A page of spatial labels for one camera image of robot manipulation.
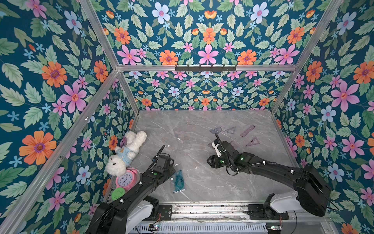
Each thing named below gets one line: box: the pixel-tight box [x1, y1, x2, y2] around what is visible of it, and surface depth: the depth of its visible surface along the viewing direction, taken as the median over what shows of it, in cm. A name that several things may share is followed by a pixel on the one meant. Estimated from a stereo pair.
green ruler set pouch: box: [172, 169, 187, 194], surface depth 86 cm
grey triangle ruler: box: [224, 126, 237, 135], surface depth 110 cm
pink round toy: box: [115, 167, 139, 191], surface depth 84 cm
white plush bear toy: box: [105, 130, 148, 177], surface depth 86 cm
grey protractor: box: [208, 126, 222, 135], surface depth 110 cm
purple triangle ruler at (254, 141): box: [245, 136, 261, 147], surface depth 104 cm
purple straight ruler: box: [240, 125, 256, 138], surface depth 110 cm
